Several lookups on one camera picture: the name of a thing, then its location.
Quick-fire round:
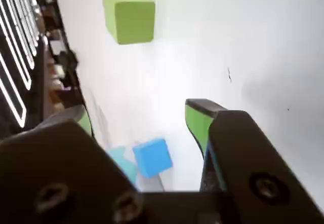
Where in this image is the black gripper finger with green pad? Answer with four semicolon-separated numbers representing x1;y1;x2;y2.
185;98;324;224
0;104;148;224

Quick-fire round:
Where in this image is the green cube block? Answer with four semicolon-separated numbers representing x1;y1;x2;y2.
102;0;156;45

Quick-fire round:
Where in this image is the teal frog-shaped bin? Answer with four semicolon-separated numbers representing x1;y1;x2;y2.
107;145;165;192

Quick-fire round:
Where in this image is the dark cluttered shelf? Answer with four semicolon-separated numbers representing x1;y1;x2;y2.
15;0;88;116

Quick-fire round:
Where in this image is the blue cube block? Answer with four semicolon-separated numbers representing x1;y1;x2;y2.
132;138;174;179

